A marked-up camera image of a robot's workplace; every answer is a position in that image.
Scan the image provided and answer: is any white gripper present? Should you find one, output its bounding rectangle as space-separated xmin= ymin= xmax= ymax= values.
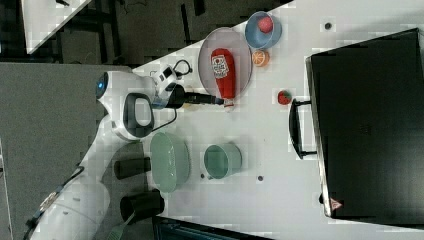
xmin=152 ymin=65 xmax=224 ymax=109

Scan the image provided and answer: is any red ketchup bottle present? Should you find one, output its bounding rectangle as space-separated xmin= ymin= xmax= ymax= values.
xmin=210 ymin=48 xmax=236 ymax=107

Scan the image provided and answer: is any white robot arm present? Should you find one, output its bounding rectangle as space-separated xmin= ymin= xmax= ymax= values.
xmin=23 ymin=65 xmax=224 ymax=240

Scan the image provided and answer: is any grey round plate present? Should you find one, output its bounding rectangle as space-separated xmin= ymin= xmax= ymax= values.
xmin=198 ymin=27 xmax=252 ymax=97

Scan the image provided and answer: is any green colander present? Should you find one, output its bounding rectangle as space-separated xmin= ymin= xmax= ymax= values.
xmin=150 ymin=132 xmax=190 ymax=193

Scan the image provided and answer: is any green mug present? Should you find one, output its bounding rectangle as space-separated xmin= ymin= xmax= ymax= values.
xmin=203 ymin=143 xmax=242 ymax=179

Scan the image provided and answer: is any orange slice toy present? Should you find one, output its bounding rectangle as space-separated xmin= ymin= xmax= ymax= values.
xmin=252 ymin=50 xmax=270 ymax=67

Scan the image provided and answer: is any red strawberry toy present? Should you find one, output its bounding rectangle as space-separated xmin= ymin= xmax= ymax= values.
xmin=277 ymin=90 xmax=292 ymax=105

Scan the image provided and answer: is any blue bowl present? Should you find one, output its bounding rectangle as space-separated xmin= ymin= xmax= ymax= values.
xmin=244 ymin=11 xmax=282 ymax=49

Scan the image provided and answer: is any red ball in bowl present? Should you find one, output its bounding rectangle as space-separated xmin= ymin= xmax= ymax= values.
xmin=257 ymin=16 xmax=273 ymax=34

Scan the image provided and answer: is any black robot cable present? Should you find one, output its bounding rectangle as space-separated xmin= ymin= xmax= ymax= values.
xmin=151 ymin=59 xmax=194 ymax=133

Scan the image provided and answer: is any blue metal rail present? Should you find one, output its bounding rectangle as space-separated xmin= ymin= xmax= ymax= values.
xmin=152 ymin=216 xmax=271 ymax=240

